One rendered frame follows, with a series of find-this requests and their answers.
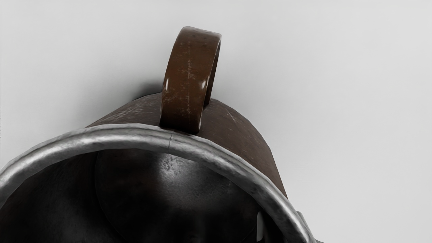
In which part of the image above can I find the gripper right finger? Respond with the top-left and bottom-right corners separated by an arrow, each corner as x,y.
296,211 -> 324,243

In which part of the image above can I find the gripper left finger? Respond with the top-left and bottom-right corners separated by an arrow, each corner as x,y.
256,212 -> 265,242

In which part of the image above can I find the brown mug with silver rim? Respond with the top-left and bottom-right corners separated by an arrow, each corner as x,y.
0,26 -> 316,243

